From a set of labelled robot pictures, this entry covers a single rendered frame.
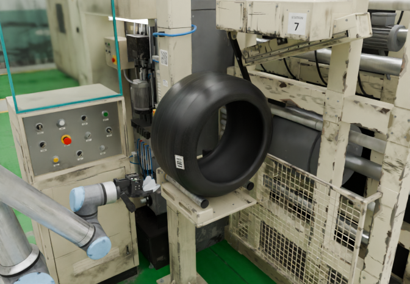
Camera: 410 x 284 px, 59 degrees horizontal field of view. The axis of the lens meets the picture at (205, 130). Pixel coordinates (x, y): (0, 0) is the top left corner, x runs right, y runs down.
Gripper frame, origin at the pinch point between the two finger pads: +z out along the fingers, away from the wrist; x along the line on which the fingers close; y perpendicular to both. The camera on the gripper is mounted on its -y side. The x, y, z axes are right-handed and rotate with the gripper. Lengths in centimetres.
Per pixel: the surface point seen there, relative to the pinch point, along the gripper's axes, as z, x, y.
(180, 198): 16.8, 6.0, -12.6
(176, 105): 6.8, -0.5, 37.0
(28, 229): -29, 159, -105
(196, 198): 18.5, -4.9, -7.4
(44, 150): -33, 64, -1
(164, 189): 18.2, 24.3, -16.4
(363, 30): 61, -45, 75
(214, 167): 41.6, 12.7, -2.9
